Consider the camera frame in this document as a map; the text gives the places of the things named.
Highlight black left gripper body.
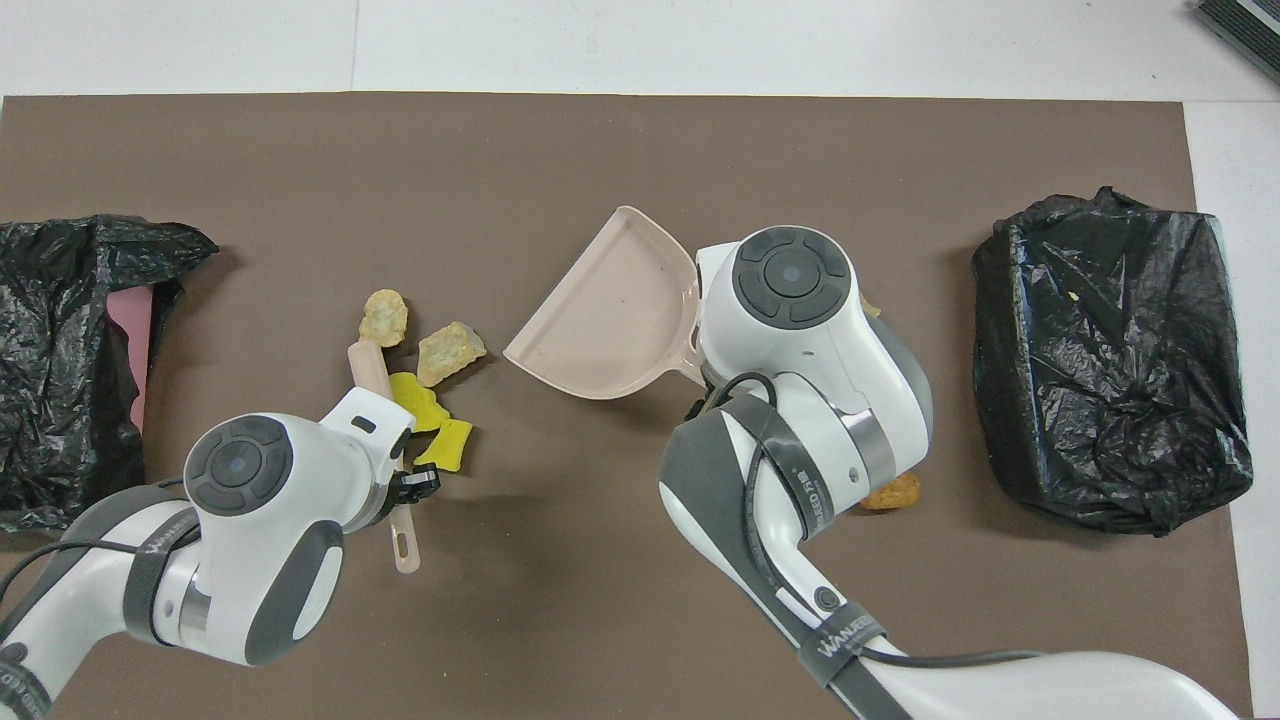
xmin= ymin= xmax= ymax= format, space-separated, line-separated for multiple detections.
xmin=372 ymin=466 xmax=415 ymax=528

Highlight pale rounded foam chunk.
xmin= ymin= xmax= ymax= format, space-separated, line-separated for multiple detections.
xmin=359 ymin=289 xmax=409 ymax=349

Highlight beige plastic dustpan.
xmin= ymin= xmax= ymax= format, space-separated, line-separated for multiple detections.
xmin=503 ymin=205 xmax=706 ymax=401

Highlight brown foam chunk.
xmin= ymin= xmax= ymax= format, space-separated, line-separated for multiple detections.
xmin=860 ymin=472 xmax=923 ymax=512

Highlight yellow wedge sponge piece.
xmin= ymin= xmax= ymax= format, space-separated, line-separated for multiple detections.
xmin=413 ymin=418 xmax=474 ymax=473

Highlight pale angular foam chunk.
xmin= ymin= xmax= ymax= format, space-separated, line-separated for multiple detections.
xmin=416 ymin=321 xmax=489 ymax=389

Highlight dark ribbed device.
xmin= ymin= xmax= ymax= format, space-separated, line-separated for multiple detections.
xmin=1193 ymin=0 xmax=1280 ymax=59

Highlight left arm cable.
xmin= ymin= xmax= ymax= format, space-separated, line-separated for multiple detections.
xmin=0 ymin=478 xmax=191 ymax=603

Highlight brown table mat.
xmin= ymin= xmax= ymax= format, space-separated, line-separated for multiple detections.
xmin=0 ymin=92 xmax=1254 ymax=720

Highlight black bag lined pink bin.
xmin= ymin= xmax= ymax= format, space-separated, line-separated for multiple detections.
xmin=0 ymin=213 xmax=220 ymax=538

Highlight yellow curved sponge piece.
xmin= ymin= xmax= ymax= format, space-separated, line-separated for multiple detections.
xmin=388 ymin=372 xmax=451 ymax=434

